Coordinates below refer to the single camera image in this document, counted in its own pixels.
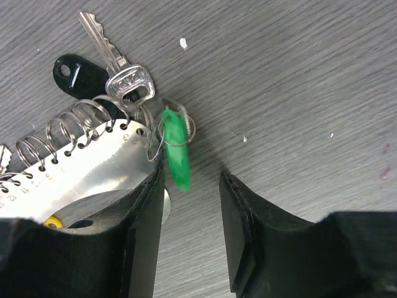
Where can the green key tag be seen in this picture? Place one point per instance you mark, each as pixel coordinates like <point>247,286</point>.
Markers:
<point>175,137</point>

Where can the black key tag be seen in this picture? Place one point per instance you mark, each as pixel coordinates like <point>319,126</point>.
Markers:
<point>83,79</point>

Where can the silver key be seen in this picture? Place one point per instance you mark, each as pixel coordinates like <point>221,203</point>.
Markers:
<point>124,77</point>

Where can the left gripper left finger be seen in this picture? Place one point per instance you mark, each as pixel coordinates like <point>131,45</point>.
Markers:
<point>113,253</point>

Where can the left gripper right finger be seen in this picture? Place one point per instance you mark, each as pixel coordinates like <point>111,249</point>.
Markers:
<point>273,253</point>

